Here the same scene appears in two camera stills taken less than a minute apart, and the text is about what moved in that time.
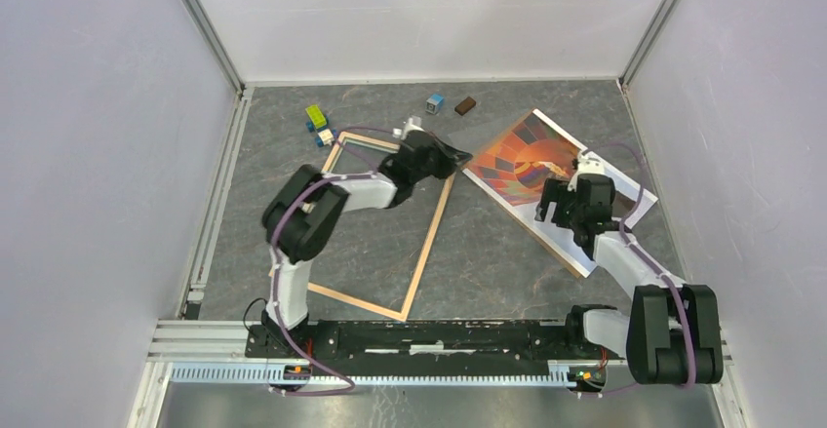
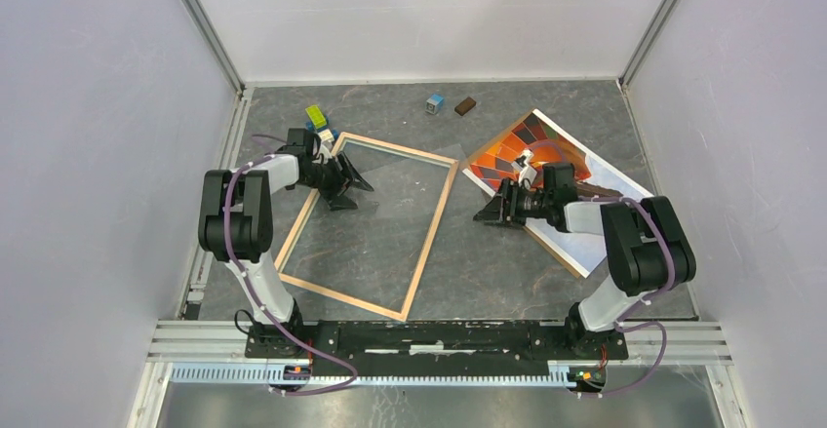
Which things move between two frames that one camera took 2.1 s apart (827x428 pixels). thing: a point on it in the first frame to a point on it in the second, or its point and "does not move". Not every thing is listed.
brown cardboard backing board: x=545 y=245 does not move
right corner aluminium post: x=659 y=20 does not move
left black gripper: x=448 y=155 to x=337 y=202
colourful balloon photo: x=516 y=166 does not move
